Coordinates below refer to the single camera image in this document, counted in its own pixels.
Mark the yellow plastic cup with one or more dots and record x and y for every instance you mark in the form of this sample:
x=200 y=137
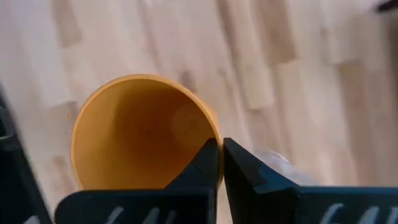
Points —
x=124 y=140

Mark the black metal table frame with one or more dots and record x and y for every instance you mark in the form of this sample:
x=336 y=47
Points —
x=17 y=186

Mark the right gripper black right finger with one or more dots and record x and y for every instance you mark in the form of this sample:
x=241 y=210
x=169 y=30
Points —
x=255 y=193

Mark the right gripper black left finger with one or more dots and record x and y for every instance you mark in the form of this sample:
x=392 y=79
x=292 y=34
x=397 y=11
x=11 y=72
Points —
x=192 y=189

